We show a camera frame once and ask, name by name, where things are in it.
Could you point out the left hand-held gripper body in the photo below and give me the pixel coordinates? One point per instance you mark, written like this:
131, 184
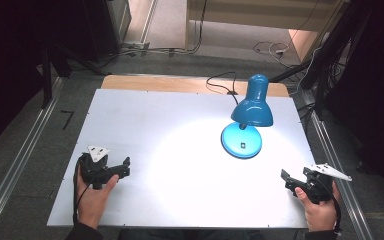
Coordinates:
93, 170

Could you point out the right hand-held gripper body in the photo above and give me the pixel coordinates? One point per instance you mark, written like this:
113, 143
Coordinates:
318, 186

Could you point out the person's right hand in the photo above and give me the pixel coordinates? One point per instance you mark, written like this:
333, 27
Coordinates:
321, 216

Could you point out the person's left hand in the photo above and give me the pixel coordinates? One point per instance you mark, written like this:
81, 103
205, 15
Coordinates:
91, 203

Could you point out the white table board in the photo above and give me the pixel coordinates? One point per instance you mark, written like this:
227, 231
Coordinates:
166, 166

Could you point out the blue desk lamp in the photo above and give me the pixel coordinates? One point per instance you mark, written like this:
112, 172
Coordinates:
251, 111

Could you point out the black metal stand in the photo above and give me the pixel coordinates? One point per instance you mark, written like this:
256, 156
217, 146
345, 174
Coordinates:
46, 80

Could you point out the grey power strip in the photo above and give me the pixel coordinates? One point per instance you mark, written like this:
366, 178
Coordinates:
136, 46

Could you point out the black tripod stand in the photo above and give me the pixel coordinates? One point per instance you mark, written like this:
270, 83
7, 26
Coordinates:
326, 56

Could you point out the dark cabinet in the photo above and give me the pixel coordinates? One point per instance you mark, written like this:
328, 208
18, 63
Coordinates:
103, 26

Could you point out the aluminium floor rail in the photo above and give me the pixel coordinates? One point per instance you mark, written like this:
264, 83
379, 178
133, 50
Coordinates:
343, 200
16, 166

